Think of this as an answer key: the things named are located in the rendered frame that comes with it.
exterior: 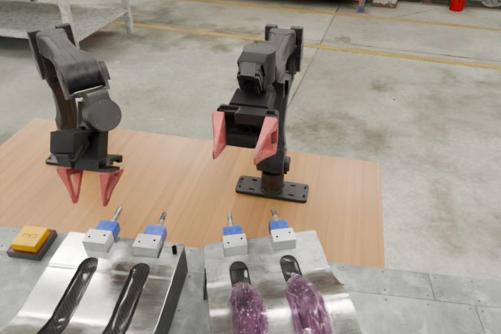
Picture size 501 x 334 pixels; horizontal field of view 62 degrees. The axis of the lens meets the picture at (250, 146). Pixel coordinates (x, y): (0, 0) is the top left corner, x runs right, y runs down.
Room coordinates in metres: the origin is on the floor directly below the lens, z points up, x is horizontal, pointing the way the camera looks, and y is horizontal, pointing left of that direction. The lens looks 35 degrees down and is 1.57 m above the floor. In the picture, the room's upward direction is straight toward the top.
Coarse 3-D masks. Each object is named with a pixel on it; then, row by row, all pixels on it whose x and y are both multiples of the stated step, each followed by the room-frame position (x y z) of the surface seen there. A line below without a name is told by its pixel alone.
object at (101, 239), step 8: (120, 208) 0.70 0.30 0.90; (104, 224) 0.64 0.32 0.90; (112, 224) 0.64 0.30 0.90; (88, 232) 0.61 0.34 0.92; (96, 232) 0.61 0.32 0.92; (104, 232) 0.61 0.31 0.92; (112, 232) 0.62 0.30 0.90; (88, 240) 0.59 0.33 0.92; (96, 240) 0.59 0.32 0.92; (104, 240) 0.59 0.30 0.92; (112, 240) 0.61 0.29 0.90; (88, 248) 0.58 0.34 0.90; (96, 248) 0.58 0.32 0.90; (104, 248) 0.58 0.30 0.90
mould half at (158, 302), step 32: (64, 256) 0.57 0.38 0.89; (96, 256) 0.57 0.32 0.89; (128, 256) 0.57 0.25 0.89; (160, 256) 0.57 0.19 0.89; (64, 288) 0.49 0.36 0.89; (96, 288) 0.49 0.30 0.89; (160, 288) 0.49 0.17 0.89; (32, 320) 0.43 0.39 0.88; (96, 320) 0.43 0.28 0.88; (160, 320) 0.43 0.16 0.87
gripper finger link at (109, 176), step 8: (80, 160) 0.62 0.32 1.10; (88, 160) 0.62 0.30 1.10; (80, 168) 0.61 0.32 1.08; (88, 168) 0.61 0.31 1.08; (96, 168) 0.61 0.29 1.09; (104, 168) 0.61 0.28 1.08; (112, 168) 0.62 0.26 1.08; (120, 168) 0.65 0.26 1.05; (104, 176) 0.60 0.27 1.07; (112, 176) 0.61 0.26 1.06; (120, 176) 0.65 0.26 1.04; (104, 184) 0.60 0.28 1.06; (112, 184) 0.63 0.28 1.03; (104, 192) 0.60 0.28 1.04; (112, 192) 0.62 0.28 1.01; (104, 200) 0.60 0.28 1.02
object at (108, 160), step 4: (80, 128) 0.66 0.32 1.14; (84, 128) 0.66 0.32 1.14; (92, 128) 0.66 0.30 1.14; (108, 156) 0.65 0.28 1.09; (112, 156) 0.65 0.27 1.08; (116, 156) 0.66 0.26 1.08; (120, 156) 0.66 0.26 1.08; (96, 160) 0.62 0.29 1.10; (100, 160) 0.62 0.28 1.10; (104, 160) 0.62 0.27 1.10; (108, 160) 0.62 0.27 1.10; (112, 160) 0.63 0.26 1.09; (116, 160) 0.65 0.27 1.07; (120, 160) 0.66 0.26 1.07; (104, 164) 0.62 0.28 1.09; (108, 164) 0.62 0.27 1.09; (112, 164) 0.63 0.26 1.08
